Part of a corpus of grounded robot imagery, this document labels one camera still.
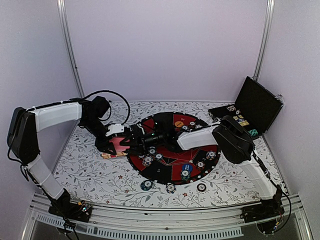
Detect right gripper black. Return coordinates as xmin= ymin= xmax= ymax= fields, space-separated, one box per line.
xmin=120 ymin=128 xmax=166 ymax=156

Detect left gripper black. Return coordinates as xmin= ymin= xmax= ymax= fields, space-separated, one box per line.
xmin=81 ymin=116 xmax=118 ymax=155

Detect red playing card deck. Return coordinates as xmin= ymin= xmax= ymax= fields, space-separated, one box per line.
xmin=101 ymin=136 xmax=130 ymax=159

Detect poker chips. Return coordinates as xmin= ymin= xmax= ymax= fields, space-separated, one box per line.
xmin=205 ymin=150 xmax=216 ymax=161
xmin=142 ymin=155 xmax=154 ymax=167

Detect green poker chip stack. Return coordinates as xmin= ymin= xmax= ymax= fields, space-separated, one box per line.
xmin=140 ymin=180 xmax=153 ymax=191

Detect orange round dealer button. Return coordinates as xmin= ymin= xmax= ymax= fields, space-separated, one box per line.
xmin=174 ymin=121 xmax=184 ymax=128

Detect blue small blind button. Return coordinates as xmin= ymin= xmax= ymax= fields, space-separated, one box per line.
xmin=182 ymin=164 xmax=193 ymax=172

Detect blue beige poker chip stack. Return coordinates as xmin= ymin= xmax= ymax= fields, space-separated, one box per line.
xmin=165 ymin=183 xmax=176 ymax=194

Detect red brown poker chip stack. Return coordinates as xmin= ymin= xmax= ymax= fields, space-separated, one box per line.
xmin=196 ymin=183 xmax=207 ymax=192

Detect green chips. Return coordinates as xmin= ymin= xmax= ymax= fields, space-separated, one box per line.
xmin=180 ymin=170 xmax=191 ymax=181

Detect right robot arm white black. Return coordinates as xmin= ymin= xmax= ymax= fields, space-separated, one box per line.
xmin=119 ymin=112 xmax=282 ymax=218

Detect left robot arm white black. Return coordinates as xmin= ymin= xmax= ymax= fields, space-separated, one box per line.
xmin=7 ymin=96 xmax=116 ymax=217

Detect round red black poker mat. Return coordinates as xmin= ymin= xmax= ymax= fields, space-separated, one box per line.
xmin=127 ymin=112 xmax=220 ymax=185

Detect black poker set case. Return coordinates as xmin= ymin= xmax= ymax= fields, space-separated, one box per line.
xmin=208 ymin=76 xmax=284 ymax=140

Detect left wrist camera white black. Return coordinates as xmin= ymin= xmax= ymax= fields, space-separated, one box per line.
xmin=105 ymin=123 xmax=131 ymax=137

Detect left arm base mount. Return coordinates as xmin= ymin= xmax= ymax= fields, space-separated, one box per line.
xmin=48 ymin=198 xmax=92 ymax=223

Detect front aluminium rail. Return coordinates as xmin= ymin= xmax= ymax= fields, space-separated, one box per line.
xmin=21 ymin=194 xmax=313 ymax=240

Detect left aluminium frame post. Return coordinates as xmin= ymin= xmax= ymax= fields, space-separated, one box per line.
xmin=56 ymin=0 xmax=85 ymax=98

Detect aluminium frame post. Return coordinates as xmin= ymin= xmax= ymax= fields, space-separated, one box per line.
xmin=56 ymin=0 xmax=85 ymax=98
xmin=252 ymin=0 xmax=275 ymax=82

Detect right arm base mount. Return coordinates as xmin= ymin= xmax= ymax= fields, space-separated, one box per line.
xmin=240 ymin=203 xmax=285 ymax=235

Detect right aluminium frame post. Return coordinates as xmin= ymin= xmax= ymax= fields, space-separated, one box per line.
xmin=252 ymin=0 xmax=275 ymax=82

